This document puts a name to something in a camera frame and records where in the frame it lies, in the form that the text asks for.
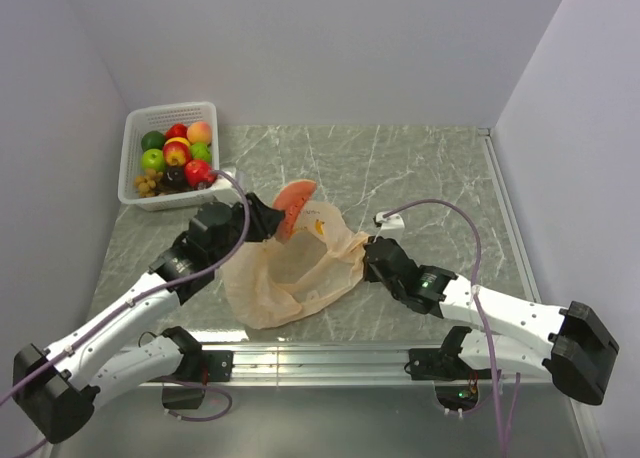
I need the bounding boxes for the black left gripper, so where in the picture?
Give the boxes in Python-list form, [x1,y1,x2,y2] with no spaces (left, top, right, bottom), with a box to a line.
[210,191,284,267]

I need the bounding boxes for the translucent orange plastic bag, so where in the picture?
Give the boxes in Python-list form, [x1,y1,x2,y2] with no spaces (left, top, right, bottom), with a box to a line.
[221,201,369,329]

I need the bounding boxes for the dark brown fruit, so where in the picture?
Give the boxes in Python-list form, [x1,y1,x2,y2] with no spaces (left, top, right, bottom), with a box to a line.
[162,166,189,190]

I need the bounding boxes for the red yellow apple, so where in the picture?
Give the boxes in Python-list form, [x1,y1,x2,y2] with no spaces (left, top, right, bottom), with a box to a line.
[163,141,192,167]

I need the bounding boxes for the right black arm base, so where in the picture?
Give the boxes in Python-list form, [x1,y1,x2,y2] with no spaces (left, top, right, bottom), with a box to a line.
[404,348,479,413]

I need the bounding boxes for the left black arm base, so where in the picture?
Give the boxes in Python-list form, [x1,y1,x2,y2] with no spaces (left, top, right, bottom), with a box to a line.
[152,350,233,417]

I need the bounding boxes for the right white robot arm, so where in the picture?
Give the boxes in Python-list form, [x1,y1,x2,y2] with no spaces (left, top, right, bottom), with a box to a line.
[364,238,619,406]

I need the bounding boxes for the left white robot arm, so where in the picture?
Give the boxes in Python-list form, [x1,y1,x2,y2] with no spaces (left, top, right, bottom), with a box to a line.
[8,193,286,444]

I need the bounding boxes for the light green round fruit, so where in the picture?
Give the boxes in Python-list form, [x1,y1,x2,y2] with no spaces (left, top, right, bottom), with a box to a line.
[190,142,212,164]

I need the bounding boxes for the peach fruit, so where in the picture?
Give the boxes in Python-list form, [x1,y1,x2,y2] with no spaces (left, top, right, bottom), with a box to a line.
[186,121,213,146]

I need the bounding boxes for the red fruit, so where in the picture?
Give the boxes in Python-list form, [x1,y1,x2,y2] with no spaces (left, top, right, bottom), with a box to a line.
[165,123,188,140]

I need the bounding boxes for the dark green fruit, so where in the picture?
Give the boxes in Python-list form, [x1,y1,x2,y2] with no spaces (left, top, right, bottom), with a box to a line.
[140,130,166,152]

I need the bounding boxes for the yellow pear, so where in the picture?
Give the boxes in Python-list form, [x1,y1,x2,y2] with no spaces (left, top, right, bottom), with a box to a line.
[165,137,191,147]

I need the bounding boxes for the green apple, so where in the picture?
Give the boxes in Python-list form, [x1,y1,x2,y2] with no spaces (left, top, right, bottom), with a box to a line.
[140,148,166,172]

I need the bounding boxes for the white perforated plastic basket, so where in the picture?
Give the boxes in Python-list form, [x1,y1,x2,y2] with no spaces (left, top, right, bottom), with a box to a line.
[117,102,228,211]

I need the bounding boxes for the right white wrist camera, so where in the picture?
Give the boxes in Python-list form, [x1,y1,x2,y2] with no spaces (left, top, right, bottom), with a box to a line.
[374,212,405,242]

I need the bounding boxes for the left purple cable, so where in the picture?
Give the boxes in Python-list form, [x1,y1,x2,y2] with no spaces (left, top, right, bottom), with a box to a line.
[0,168,251,458]

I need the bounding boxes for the purple cable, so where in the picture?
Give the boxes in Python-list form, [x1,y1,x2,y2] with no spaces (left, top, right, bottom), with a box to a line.
[382,198,521,458]
[0,168,251,458]

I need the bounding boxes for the aluminium mounting rail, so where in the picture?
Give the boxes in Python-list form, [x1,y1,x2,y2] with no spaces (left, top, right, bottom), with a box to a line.
[29,342,584,458]

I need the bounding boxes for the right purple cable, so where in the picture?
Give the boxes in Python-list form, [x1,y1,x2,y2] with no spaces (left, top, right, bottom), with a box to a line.
[382,198,521,458]

